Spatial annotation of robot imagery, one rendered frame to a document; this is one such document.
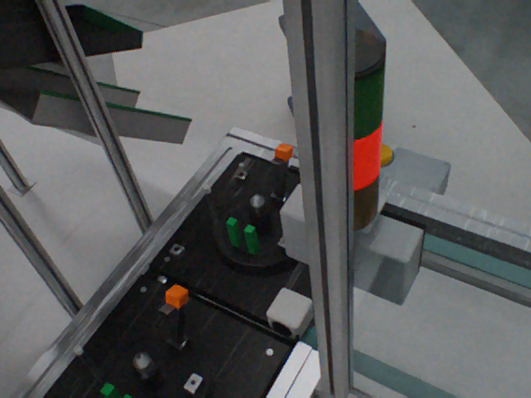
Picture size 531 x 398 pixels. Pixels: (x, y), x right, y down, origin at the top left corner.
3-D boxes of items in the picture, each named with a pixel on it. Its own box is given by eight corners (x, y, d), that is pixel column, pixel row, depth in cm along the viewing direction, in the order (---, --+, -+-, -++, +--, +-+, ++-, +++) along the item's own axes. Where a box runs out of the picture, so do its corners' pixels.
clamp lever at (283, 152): (277, 189, 86) (281, 141, 82) (289, 192, 85) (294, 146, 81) (264, 199, 83) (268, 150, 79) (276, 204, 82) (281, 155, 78)
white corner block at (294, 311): (284, 301, 79) (281, 285, 76) (315, 315, 77) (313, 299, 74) (267, 329, 77) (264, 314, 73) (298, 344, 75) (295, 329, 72)
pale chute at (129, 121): (130, 115, 102) (138, 90, 101) (182, 145, 95) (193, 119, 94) (-24, 87, 78) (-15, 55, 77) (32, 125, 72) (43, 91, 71)
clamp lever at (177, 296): (175, 331, 73) (175, 282, 69) (188, 337, 72) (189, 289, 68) (156, 348, 70) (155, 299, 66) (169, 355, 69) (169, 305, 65)
